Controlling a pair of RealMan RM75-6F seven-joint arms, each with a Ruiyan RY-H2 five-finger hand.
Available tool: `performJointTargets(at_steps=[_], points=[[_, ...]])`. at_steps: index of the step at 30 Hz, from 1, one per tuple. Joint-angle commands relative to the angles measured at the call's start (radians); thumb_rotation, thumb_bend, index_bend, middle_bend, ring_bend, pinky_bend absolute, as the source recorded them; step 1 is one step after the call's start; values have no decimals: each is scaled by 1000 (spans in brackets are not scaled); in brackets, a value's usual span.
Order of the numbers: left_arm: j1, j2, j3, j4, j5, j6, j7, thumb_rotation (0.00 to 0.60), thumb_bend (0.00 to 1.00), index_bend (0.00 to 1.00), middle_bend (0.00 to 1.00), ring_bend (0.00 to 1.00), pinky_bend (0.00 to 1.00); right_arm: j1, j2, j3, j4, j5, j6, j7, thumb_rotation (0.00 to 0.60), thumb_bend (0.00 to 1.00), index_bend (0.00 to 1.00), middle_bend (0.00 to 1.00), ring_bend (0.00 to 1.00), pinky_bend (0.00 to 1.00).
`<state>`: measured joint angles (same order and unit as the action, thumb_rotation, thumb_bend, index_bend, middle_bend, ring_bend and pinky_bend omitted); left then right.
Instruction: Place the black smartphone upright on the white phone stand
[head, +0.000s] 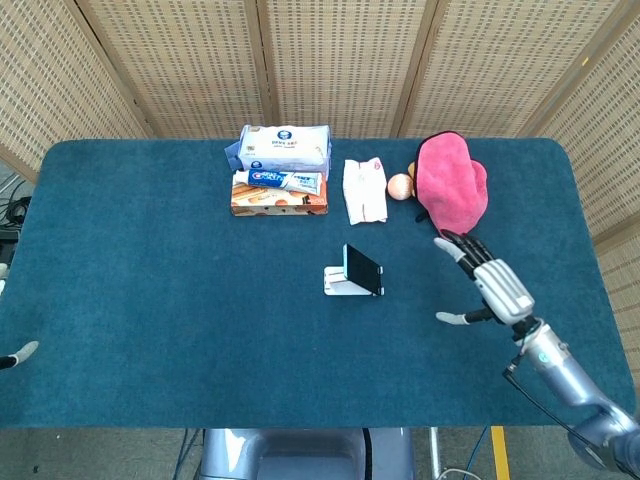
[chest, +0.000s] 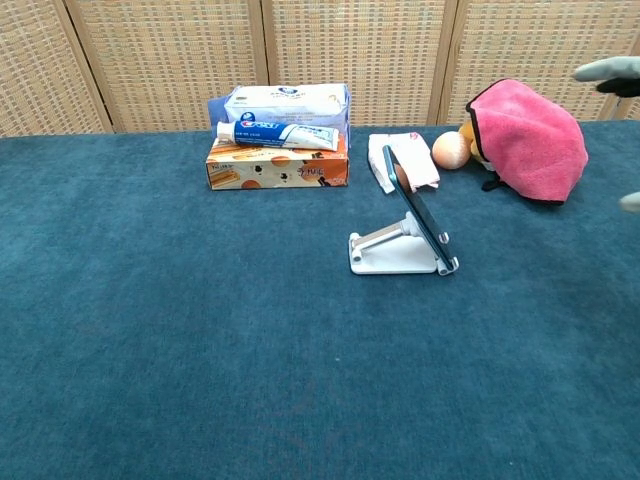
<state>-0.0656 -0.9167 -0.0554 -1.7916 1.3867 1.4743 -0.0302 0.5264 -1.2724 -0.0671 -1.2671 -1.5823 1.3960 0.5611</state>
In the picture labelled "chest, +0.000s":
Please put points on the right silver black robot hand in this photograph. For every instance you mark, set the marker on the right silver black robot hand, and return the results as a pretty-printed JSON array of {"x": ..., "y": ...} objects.
[{"x": 612, "y": 70}]

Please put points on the black smartphone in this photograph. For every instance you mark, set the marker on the black smartphone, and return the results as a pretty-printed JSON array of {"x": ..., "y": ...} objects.
[{"x": 422, "y": 210}]

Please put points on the white folding phone stand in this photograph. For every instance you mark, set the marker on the white folding phone stand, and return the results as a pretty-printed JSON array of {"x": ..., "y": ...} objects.
[{"x": 395, "y": 257}]

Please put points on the pink microfibre towel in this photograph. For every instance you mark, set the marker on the pink microfibre towel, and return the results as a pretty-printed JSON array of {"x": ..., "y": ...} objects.
[{"x": 530, "y": 140}]

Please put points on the yellow black plush toy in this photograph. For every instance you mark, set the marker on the yellow black plush toy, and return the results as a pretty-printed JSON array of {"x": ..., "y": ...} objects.
[{"x": 467, "y": 134}]

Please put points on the peach coloured ball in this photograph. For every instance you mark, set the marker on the peach coloured ball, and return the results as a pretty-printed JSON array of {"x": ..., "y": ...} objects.
[{"x": 451, "y": 150}]

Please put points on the white plastic snack packet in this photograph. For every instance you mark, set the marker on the white plastic snack packet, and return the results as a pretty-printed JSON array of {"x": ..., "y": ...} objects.
[{"x": 417, "y": 160}]

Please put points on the woven bamboo folding screen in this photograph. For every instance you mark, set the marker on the woven bamboo folding screen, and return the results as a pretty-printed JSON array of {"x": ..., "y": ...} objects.
[{"x": 350, "y": 50}]

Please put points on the blue white tissue pack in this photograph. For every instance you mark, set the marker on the blue white tissue pack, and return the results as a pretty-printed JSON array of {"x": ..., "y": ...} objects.
[{"x": 290, "y": 107}]

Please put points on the blue white toothpaste tube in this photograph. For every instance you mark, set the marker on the blue white toothpaste tube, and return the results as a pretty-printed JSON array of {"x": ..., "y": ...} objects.
[{"x": 280, "y": 134}]

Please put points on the orange biscuit box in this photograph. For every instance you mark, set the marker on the orange biscuit box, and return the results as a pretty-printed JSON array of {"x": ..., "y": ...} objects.
[{"x": 275, "y": 172}]

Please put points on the blue carpet table mat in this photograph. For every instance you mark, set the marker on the blue carpet table mat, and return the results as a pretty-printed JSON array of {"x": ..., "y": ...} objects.
[{"x": 200, "y": 325}]

